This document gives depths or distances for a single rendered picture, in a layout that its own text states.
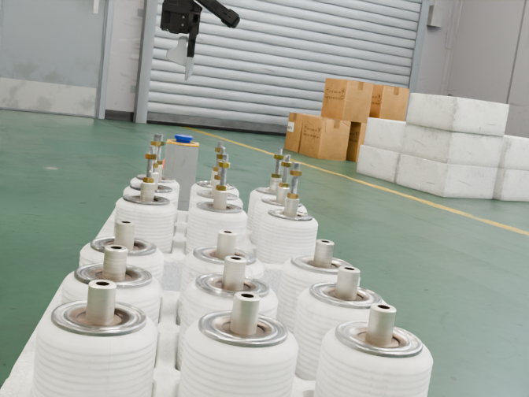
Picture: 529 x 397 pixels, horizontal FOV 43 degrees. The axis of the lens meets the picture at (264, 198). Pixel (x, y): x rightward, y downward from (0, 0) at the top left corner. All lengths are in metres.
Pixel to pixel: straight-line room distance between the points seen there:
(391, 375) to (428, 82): 7.63
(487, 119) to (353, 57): 3.69
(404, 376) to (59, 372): 0.27
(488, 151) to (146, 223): 3.08
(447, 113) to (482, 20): 4.34
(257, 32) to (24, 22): 2.19
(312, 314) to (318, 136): 4.32
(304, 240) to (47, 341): 0.61
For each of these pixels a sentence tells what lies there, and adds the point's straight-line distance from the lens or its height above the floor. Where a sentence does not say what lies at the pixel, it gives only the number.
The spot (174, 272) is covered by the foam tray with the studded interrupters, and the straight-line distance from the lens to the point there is 1.04.
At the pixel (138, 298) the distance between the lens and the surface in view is 0.64.
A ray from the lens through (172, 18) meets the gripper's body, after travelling 1.46.
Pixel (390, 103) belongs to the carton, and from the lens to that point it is 5.28.
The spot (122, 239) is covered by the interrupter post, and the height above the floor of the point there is 0.26.
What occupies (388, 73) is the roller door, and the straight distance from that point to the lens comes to 7.71.
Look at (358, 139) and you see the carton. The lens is 5.12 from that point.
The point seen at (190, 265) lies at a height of 0.24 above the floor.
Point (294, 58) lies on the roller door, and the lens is 7.06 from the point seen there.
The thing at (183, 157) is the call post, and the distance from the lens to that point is 1.46.
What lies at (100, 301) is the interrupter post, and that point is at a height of 0.27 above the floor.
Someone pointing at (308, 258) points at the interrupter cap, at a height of 0.25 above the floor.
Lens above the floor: 0.45
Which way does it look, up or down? 9 degrees down
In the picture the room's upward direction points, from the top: 7 degrees clockwise
